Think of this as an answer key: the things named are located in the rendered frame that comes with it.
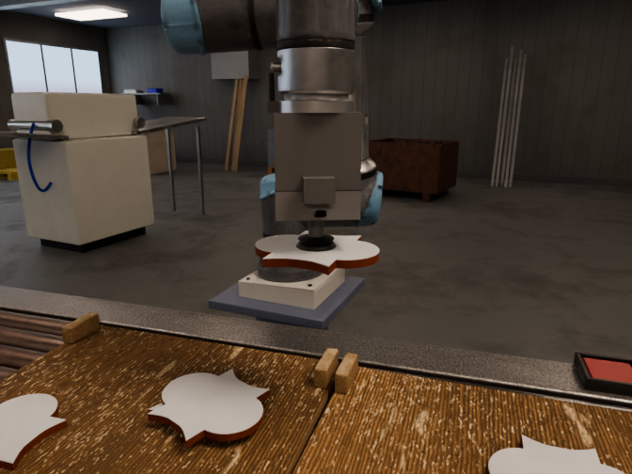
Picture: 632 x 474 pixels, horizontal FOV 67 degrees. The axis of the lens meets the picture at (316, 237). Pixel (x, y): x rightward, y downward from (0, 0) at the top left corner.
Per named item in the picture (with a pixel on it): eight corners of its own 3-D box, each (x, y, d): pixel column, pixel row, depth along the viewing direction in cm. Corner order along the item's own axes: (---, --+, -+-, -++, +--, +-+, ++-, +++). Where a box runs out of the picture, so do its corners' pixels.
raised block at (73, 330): (91, 326, 77) (89, 310, 76) (101, 328, 76) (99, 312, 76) (62, 343, 71) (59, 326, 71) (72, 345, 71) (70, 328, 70)
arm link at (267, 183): (267, 224, 114) (263, 166, 111) (323, 223, 112) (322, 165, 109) (256, 236, 102) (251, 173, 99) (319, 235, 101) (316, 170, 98)
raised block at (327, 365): (325, 364, 66) (326, 345, 65) (339, 366, 65) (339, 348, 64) (313, 387, 60) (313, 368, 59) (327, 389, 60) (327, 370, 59)
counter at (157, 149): (86, 164, 1093) (80, 123, 1070) (179, 169, 993) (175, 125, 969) (53, 167, 1019) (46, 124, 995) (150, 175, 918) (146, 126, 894)
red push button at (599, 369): (580, 365, 69) (581, 356, 69) (627, 371, 68) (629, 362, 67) (590, 387, 64) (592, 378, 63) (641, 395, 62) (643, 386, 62)
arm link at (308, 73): (361, 47, 43) (269, 46, 42) (360, 101, 44) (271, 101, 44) (349, 55, 50) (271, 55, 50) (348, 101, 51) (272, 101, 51)
